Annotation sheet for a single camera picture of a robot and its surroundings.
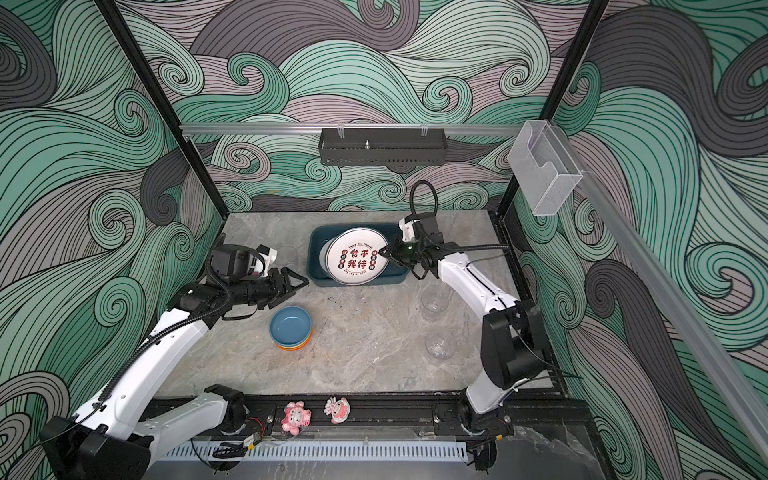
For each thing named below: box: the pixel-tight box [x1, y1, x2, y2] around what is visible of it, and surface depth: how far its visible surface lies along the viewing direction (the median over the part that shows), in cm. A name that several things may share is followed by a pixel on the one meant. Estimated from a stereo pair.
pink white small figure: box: [324, 396, 351, 424], surface depth 74 cm
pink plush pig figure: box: [282, 401, 312, 436], surface depth 73 cm
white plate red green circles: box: [319, 227, 389, 286], surface depth 87 cm
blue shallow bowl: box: [269, 306, 313, 347], surface depth 84 cm
